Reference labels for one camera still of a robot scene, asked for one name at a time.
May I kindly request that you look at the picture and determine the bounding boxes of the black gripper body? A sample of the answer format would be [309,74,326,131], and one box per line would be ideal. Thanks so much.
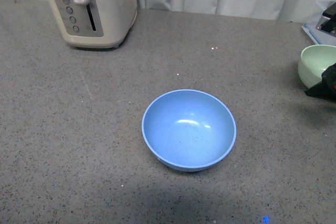
[305,64,335,101]

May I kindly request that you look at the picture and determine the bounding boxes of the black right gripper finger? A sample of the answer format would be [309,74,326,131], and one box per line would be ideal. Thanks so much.
[316,3,335,37]

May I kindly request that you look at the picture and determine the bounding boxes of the green bowl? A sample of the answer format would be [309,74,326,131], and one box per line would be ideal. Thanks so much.
[298,45,335,88]

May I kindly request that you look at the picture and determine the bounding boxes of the blue bowl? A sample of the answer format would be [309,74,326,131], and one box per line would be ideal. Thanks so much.
[142,89,237,172]

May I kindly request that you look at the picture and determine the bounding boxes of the blue-rimmed container lid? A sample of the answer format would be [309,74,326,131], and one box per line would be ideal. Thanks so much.
[302,23,335,46]

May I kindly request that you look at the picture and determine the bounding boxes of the cream toaster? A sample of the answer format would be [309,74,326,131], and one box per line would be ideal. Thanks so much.
[48,0,137,48]

